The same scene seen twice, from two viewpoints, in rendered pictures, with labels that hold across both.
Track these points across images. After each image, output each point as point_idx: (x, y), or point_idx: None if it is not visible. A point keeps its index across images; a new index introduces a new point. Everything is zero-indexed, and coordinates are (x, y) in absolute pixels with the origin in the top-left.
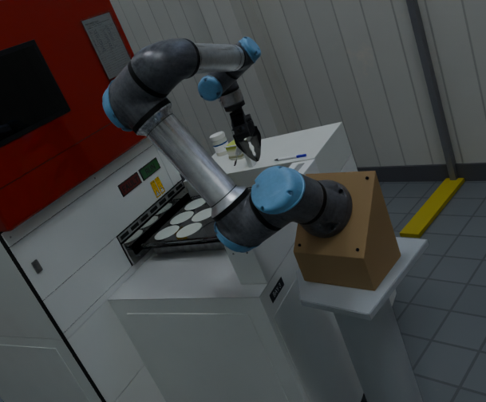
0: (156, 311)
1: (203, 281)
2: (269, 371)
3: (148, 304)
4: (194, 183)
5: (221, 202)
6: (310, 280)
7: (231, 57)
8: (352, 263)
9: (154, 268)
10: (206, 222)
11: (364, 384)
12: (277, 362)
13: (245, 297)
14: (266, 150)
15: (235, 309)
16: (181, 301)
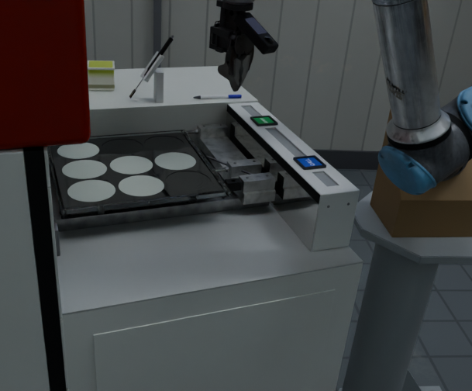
0: (168, 316)
1: (237, 256)
2: (313, 368)
3: (159, 306)
4: (424, 90)
5: (439, 122)
6: (402, 235)
7: None
8: None
9: (92, 251)
10: (162, 175)
11: (387, 356)
12: (330, 352)
13: (344, 264)
14: (145, 84)
15: (318, 286)
16: (235, 288)
